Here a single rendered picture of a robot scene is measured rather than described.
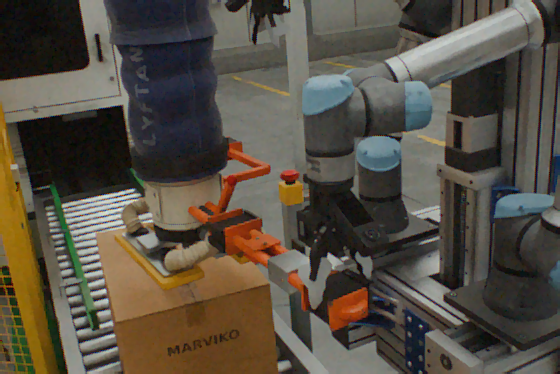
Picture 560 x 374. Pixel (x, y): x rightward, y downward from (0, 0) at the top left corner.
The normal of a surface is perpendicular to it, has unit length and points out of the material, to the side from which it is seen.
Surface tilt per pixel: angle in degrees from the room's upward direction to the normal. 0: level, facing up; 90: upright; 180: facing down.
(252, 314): 90
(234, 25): 90
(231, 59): 90
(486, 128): 90
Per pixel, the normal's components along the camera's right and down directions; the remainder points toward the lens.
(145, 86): -0.29, 0.01
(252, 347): 0.35, 0.29
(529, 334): -0.07, -0.94
